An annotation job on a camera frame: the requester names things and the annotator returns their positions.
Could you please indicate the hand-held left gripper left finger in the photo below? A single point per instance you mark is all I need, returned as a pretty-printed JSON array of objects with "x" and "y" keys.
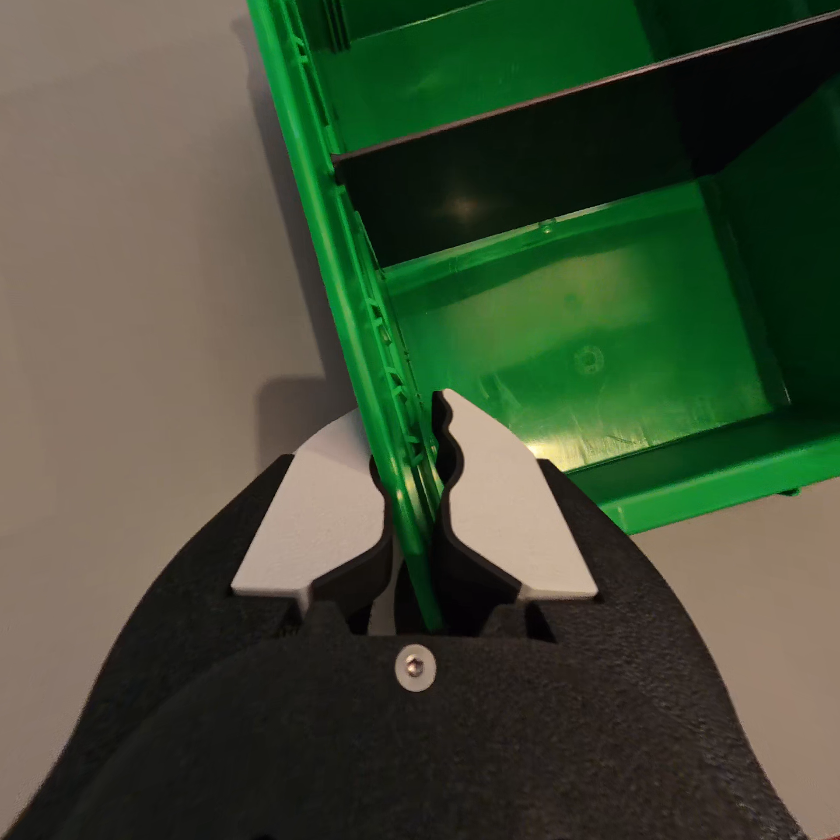
[{"x": 315, "y": 518}]

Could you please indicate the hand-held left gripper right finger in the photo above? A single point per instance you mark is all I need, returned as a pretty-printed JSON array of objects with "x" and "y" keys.
[{"x": 512, "y": 525}]

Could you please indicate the green plastic bin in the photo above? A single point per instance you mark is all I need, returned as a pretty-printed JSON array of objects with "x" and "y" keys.
[{"x": 590, "y": 328}]

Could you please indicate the black divider in green bin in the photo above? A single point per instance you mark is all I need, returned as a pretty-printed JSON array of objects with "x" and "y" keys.
[{"x": 525, "y": 170}]

